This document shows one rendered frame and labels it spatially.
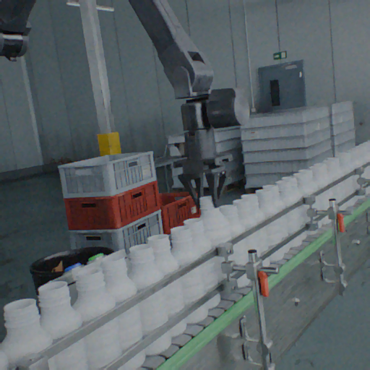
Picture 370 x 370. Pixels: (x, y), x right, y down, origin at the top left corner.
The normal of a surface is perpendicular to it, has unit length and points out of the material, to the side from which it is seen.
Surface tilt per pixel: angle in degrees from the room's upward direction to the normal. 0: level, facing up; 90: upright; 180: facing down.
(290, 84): 90
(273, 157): 90
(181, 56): 89
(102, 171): 90
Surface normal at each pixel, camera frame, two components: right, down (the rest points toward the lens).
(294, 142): -0.51, 0.18
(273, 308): 0.83, -0.03
